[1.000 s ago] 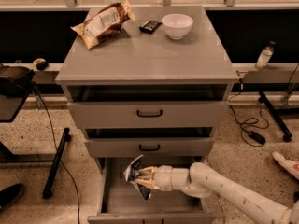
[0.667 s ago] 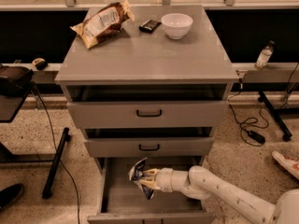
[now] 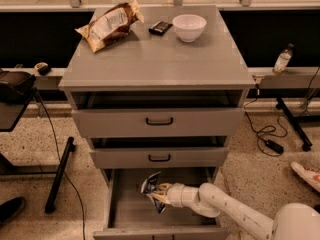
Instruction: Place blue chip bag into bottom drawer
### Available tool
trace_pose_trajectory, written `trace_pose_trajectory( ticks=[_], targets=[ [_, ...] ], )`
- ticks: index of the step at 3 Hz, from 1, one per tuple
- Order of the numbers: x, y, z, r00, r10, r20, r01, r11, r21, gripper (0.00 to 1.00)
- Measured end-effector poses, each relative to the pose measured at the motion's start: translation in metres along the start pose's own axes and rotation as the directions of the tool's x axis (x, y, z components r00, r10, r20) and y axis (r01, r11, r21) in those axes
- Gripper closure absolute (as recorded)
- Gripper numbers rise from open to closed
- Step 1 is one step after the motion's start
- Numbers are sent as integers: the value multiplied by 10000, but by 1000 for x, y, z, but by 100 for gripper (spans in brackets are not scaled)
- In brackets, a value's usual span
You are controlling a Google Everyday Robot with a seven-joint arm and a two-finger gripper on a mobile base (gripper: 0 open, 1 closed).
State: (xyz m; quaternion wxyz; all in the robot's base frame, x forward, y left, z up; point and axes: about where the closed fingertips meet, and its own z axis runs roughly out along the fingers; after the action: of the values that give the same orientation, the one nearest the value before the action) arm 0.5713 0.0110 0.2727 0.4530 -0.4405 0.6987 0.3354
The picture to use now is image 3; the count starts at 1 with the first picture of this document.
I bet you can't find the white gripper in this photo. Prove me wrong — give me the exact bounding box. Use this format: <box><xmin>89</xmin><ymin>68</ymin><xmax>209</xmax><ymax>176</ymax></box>
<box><xmin>151</xmin><ymin>183</ymin><xmax>200</xmax><ymax>208</ymax></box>

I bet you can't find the blue chip bag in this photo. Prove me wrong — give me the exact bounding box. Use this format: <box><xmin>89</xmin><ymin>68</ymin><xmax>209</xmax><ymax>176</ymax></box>
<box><xmin>141</xmin><ymin>172</ymin><xmax>166</xmax><ymax>213</ymax></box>

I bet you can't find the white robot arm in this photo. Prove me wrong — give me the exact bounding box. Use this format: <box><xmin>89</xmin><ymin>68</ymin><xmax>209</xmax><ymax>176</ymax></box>
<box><xmin>151</xmin><ymin>183</ymin><xmax>320</xmax><ymax>240</ymax></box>

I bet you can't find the grey open bottom drawer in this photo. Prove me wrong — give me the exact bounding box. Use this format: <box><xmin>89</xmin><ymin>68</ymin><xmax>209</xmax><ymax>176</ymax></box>
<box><xmin>93</xmin><ymin>168</ymin><xmax>230</xmax><ymax>240</ymax></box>

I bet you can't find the grey middle drawer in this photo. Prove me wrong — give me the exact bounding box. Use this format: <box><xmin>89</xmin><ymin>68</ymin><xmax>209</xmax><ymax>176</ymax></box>
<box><xmin>90</xmin><ymin>136</ymin><xmax>228</xmax><ymax>169</ymax></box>

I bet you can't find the grey drawer cabinet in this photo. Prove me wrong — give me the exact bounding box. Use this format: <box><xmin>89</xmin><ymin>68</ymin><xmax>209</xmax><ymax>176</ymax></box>
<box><xmin>59</xmin><ymin>6</ymin><xmax>254</xmax><ymax>180</ymax></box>

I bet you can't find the grey top drawer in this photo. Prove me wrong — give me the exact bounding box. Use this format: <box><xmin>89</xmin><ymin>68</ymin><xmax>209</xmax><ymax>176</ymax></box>
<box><xmin>72</xmin><ymin>93</ymin><xmax>243</xmax><ymax>138</ymax></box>

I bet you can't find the brown chip bag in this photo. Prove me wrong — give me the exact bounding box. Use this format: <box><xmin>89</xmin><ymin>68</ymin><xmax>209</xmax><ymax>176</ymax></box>
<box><xmin>76</xmin><ymin>0</ymin><xmax>144</xmax><ymax>52</ymax></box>

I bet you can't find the white red sneaker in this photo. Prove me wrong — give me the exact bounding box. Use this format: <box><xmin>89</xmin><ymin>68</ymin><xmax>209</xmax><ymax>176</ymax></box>
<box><xmin>291</xmin><ymin>162</ymin><xmax>320</xmax><ymax>192</ymax></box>

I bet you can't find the black table leg right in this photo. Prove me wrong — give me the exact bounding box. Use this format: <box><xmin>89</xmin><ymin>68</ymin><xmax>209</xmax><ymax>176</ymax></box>
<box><xmin>276</xmin><ymin>97</ymin><xmax>312</xmax><ymax>152</ymax></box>

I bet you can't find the black shoe right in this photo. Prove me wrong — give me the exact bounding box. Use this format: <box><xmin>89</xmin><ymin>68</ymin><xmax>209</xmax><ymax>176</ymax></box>
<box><xmin>314</xmin><ymin>204</ymin><xmax>320</xmax><ymax>214</ymax></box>

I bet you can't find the black shoe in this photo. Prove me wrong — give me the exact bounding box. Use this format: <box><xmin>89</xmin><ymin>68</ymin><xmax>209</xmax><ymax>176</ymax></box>
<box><xmin>0</xmin><ymin>197</ymin><xmax>26</xmax><ymax>226</ymax></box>
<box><xmin>314</xmin><ymin>204</ymin><xmax>320</xmax><ymax>214</ymax></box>

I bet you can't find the black shoe left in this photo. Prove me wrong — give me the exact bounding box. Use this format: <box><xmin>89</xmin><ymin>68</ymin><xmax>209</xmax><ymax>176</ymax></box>
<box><xmin>0</xmin><ymin>197</ymin><xmax>26</xmax><ymax>226</ymax></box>

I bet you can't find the small black snack packet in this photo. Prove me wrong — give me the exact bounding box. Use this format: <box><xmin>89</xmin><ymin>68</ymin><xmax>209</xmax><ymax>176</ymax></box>
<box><xmin>149</xmin><ymin>21</ymin><xmax>172</xmax><ymax>36</ymax></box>

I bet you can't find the white bowl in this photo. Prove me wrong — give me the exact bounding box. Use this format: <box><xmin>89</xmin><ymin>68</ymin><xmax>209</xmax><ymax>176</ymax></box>
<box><xmin>172</xmin><ymin>14</ymin><xmax>207</xmax><ymax>42</ymax></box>

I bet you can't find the black side table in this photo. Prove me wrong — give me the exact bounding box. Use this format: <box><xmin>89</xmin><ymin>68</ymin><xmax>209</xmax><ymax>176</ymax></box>
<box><xmin>0</xmin><ymin>87</ymin><xmax>76</xmax><ymax>214</ymax></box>

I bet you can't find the yellow tape measure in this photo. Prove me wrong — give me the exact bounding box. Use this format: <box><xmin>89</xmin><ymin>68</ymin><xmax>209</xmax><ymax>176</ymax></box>
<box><xmin>34</xmin><ymin>62</ymin><xmax>51</xmax><ymax>76</ymax></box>

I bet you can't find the plastic water bottle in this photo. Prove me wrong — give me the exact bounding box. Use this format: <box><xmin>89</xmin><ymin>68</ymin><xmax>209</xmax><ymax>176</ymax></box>
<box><xmin>272</xmin><ymin>43</ymin><xmax>294</xmax><ymax>75</ymax></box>

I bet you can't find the black device on table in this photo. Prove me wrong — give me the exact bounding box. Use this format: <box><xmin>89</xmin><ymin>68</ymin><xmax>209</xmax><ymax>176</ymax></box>
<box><xmin>0</xmin><ymin>70</ymin><xmax>36</xmax><ymax>104</ymax></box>

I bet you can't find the black power adapter cable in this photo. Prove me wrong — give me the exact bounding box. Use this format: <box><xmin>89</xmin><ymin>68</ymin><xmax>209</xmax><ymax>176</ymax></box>
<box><xmin>244</xmin><ymin>83</ymin><xmax>289</xmax><ymax>158</ymax></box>

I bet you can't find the black floor cable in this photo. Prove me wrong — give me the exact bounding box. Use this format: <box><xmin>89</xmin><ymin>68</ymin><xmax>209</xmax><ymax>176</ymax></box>
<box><xmin>34</xmin><ymin>92</ymin><xmax>88</xmax><ymax>240</ymax></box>

